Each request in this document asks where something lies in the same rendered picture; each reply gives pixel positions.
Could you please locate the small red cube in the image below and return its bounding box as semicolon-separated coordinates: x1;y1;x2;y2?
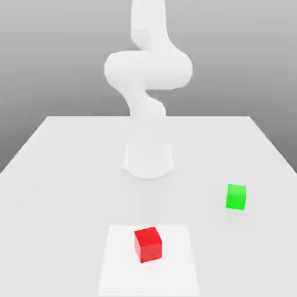
133;226;163;264

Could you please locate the small green cube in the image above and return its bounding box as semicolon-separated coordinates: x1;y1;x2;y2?
225;183;247;211

